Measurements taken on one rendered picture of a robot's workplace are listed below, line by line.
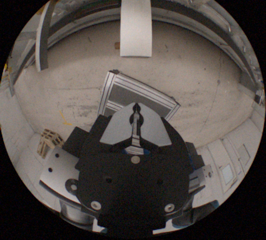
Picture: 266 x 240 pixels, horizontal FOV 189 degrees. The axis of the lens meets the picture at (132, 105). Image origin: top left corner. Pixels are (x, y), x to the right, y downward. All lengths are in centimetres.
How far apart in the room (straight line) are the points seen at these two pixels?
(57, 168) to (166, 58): 108
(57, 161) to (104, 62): 97
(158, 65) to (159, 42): 28
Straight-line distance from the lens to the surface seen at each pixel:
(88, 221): 36
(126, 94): 80
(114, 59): 97
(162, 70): 99
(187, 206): 57
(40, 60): 27
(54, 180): 18
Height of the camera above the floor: 94
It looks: 59 degrees down
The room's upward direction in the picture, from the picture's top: 174 degrees counter-clockwise
